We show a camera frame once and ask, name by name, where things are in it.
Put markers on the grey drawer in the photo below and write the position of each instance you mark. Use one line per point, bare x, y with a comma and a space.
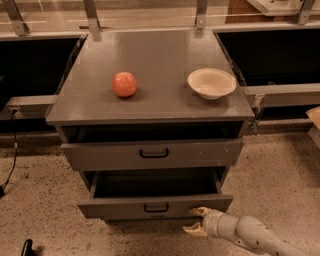
139, 155
153, 194

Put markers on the grey wooden drawer cabinet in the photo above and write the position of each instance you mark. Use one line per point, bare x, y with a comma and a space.
164, 107

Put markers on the grey top drawer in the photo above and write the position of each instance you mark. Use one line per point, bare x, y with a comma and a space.
139, 155

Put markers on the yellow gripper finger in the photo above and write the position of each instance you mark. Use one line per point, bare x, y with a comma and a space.
199, 211
195, 230

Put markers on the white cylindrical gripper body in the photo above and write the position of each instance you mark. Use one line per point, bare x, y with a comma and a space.
211, 221

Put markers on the black object at floor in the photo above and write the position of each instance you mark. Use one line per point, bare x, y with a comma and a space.
27, 248

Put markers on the white paper bowl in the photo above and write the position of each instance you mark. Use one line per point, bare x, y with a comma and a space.
211, 83

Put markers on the red orange apple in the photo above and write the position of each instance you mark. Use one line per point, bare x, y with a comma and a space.
124, 84

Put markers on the metal railing frame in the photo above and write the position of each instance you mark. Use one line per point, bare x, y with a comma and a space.
23, 17

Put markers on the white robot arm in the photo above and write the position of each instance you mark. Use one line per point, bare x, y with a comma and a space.
246, 232

